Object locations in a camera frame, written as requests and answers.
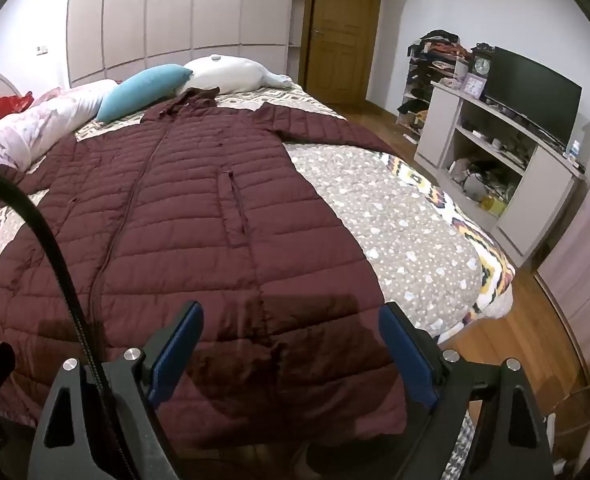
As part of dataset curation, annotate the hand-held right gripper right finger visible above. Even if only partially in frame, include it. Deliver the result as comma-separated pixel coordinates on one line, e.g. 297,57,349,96
379,301,556,480

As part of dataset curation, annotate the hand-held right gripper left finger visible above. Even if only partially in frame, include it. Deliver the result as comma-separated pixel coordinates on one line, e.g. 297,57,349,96
27,301,205,480

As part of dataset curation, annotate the maroon puffer coat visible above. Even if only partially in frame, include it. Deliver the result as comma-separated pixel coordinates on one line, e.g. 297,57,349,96
0,87,408,448

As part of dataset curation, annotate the shelf rack with clothes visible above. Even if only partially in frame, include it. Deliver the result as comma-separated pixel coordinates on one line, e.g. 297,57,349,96
396,30,471,143

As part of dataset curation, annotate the geometric patterned blanket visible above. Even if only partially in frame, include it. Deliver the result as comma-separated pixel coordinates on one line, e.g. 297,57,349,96
0,77,517,333

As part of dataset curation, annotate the yellow container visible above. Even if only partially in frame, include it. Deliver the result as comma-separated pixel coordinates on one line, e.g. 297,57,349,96
481,195,507,217

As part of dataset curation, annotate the grey television cabinet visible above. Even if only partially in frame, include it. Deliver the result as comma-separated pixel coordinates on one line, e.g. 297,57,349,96
415,82,588,268

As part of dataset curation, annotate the pink curtain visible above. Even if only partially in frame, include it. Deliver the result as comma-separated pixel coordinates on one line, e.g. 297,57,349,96
535,110,590,341

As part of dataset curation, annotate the pink fleece blanket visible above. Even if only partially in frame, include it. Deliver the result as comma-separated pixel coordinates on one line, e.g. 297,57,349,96
0,79,120,211

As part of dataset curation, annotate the red cloth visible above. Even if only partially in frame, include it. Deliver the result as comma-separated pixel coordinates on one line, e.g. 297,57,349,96
0,91,34,130

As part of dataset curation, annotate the teal pillow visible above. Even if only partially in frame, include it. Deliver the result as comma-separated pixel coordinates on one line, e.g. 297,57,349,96
96,64,194,123

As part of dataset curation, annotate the small desk clock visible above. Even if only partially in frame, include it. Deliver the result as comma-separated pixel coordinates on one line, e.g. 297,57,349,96
462,72,487,98

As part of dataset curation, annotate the white plush pillow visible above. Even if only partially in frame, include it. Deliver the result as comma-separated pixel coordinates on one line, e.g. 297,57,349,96
175,54,292,97

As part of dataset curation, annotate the black television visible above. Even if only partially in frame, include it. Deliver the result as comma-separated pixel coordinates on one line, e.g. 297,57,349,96
482,46,583,148

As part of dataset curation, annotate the dark mantel clock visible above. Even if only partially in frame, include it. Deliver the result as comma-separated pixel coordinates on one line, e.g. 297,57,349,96
470,42,496,81

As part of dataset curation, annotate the wooden door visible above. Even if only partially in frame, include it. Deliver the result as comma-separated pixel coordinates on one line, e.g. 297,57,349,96
300,0,383,106

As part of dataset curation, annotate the glossy beige wardrobe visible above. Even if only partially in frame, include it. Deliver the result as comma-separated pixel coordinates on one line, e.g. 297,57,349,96
66,0,306,88

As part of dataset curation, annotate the black cable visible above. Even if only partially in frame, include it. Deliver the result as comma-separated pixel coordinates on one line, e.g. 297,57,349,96
0,165,140,480

